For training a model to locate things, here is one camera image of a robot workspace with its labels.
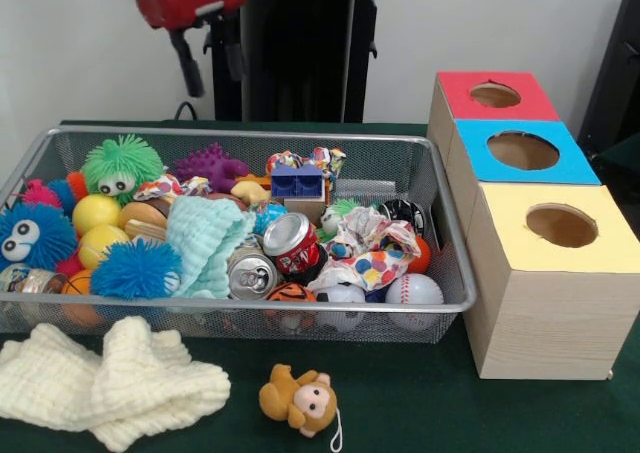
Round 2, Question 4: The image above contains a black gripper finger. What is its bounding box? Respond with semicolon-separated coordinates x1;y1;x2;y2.
168;27;206;99
221;15;250;83

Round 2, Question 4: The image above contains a blue toy block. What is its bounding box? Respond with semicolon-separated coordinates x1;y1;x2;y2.
269;164;327;205

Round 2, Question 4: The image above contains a mint green cloth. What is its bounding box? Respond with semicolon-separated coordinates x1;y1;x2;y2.
164;195;257;299

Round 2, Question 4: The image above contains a colourful dotted paper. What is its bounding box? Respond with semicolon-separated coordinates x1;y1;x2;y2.
307;206;424;292

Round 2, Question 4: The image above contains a cream knitted cloth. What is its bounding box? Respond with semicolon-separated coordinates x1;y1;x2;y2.
0;315;232;453

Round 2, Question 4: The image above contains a shallow mesh bin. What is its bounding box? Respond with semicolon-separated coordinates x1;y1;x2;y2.
0;125;477;347

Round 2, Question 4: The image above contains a wooden box with three holes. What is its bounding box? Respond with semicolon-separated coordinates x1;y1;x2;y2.
427;71;640;380

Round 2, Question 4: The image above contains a purple spiky toy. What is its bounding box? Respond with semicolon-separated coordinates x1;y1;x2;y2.
172;144;251;194

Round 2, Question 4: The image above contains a green spiky puffer toy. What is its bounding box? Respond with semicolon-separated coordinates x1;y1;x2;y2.
82;133;166;207

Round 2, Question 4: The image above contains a plain yellow ball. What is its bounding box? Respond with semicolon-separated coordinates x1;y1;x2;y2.
72;194;122;238

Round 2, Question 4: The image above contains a crushed red cola can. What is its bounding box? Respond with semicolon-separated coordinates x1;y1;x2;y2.
262;212;322;275

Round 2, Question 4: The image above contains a small blue spiky puffer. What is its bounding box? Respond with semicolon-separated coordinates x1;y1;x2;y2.
91;237;184;300

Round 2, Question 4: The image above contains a crushed beige drink can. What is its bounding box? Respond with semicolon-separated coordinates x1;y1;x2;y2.
227;247;280;300

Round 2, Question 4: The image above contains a blue spiky puffer toy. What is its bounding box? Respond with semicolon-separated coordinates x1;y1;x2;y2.
0;202;81;273

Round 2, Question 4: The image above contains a crushed black can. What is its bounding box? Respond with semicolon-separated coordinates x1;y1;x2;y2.
377;198;426;234

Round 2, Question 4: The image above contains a white baseball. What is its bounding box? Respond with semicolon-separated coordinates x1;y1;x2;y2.
384;271;445;329

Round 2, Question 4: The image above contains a brown plush monkey toy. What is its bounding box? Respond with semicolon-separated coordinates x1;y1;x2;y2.
258;363;346;450

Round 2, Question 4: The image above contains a dark green side table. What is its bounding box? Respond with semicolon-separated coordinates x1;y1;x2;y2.
592;135;640;209

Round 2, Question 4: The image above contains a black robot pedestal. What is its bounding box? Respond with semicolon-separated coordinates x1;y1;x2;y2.
202;0;404;123

